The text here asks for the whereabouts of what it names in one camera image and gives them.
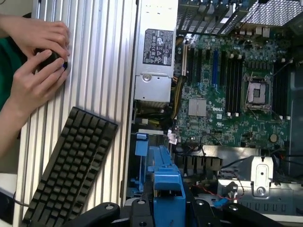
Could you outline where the blue plastic disk bay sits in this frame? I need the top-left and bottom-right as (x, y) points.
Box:
(134, 133), (187, 227)

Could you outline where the person's right hand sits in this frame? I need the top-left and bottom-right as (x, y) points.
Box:
(6, 49), (70, 117)

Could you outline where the person's left hand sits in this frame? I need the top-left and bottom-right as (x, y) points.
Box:
(0, 14), (71, 59)

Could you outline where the black plastic connector row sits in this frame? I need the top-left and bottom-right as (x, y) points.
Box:
(175, 153), (225, 177)

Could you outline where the white barcode sticker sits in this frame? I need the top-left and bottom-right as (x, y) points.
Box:
(166, 129), (178, 145)

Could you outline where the black computer keyboard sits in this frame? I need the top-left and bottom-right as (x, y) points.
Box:
(21, 106), (119, 227)

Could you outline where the green Dell motherboard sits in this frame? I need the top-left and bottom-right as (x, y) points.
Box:
(176, 33), (291, 150)

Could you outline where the silver chipset heatsink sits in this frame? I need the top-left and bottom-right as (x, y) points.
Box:
(188, 98), (207, 117)

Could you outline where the silver power supply unit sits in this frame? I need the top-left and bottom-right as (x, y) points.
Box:
(134, 0), (178, 104)

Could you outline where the black RAM slot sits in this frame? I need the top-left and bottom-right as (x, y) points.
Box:
(276, 60), (282, 120)
(226, 55), (231, 117)
(272, 61), (277, 114)
(230, 54), (235, 117)
(239, 54), (244, 114)
(285, 63), (291, 121)
(234, 54), (240, 117)

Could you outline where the CPU socket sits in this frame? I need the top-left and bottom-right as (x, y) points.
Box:
(242, 71), (272, 111)

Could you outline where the open grey PC case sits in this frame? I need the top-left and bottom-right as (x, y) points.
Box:
(119, 0), (303, 227)

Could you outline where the blue expansion slot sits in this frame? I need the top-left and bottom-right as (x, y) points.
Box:
(212, 49), (219, 87)

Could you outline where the long black expansion slot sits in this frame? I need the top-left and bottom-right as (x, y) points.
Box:
(197, 48), (204, 84)
(189, 46), (195, 83)
(221, 50), (227, 87)

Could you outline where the white expansion slot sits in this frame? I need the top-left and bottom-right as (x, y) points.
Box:
(181, 44), (189, 77)

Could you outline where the person's green shirt trunk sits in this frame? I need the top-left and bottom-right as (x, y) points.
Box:
(0, 37), (27, 112)

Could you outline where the perforated metal panel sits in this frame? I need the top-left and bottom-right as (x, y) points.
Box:
(240, 0), (303, 27)

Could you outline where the thin red wire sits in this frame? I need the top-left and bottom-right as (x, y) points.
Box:
(191, 183), (235, 202)

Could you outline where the blue wire connector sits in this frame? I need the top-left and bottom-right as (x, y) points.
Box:
(214, 197), (235, 209)

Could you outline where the thin black wire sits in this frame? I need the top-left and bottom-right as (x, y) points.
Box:
(219, 156), (253, 170)

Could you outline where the silver metal bracket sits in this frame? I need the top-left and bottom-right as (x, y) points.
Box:
(250, 155), (273, 199)

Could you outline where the yellow power wire bundle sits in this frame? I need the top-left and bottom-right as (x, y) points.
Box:
(170, 75), (187, 121)

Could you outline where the black keyboard cable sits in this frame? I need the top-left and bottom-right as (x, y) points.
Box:
(13, 197), (30, 207)

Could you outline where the thin wire locking lever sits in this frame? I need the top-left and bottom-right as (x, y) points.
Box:
(272, 59), (294, 77)

